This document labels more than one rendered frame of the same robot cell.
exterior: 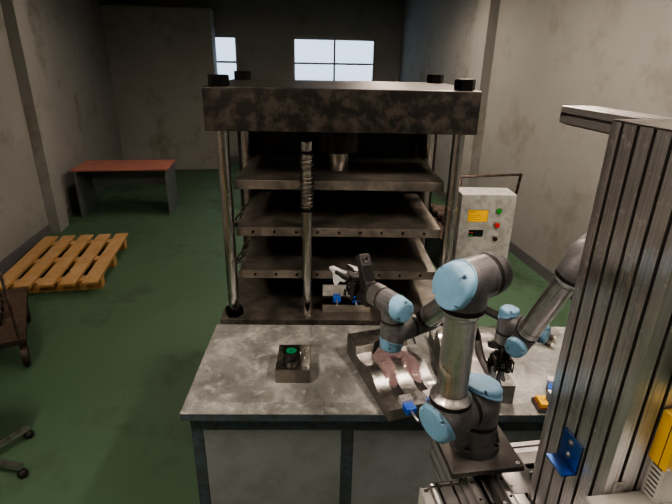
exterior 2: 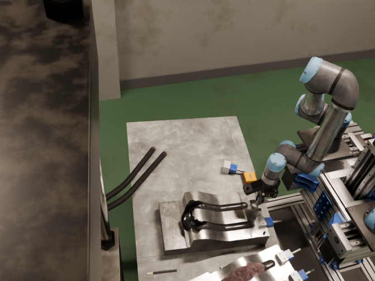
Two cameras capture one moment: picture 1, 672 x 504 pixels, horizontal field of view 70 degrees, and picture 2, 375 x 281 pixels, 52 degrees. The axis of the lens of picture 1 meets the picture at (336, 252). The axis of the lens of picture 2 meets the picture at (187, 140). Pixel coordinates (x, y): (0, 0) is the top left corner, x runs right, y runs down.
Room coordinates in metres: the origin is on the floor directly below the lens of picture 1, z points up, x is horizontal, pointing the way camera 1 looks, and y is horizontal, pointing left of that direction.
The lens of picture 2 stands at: (2.27, 0.29, 2.53)
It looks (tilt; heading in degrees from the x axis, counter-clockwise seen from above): 49 degrees down; 257
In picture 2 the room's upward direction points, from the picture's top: 7 degrees clockwise
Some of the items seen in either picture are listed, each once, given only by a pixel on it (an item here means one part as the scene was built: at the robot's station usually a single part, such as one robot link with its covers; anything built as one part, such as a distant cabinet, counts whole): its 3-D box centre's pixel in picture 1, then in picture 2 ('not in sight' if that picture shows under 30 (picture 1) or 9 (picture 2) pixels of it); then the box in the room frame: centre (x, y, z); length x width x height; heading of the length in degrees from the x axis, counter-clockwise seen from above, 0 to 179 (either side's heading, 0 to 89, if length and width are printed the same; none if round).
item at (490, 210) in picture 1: (469, 308); not in sight; (2.60, -0.82, 0.74); 0.30 x 0.22 x 1.47; 91
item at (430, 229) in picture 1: (337, 212); not in sight; (2.81, -0.01, 1.27); 1.10 x 0.74 x 0.05; 91
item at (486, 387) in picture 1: (479, 399); not in sight; (1.16, -0.43, 1.20); 0.13 x 0.12 x 0.14; 124
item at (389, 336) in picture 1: (395, 331); not in sight; (1.32, -0.19, 1.34); 0.11 x 0.08 x 0.11; 124
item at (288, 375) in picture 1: (293, 363); not in sight; (1.85, 0.18, 0.84); 0.20 x 0.15 x 0.07; 1
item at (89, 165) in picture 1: (129, 187); not in sight; (6.78, 3.01, 0.34); 1.26 x 0.65 x 0.67; 99
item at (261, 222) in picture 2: not in sight; (269, 222); (1.62, -0.57, 0.89); 0.13 x 0.05 x 0.05; 1
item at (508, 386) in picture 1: (467, 355); (212, 219); (1.89, -0.62, 0.87); 0.50 x 0.26 x 0.14; 1
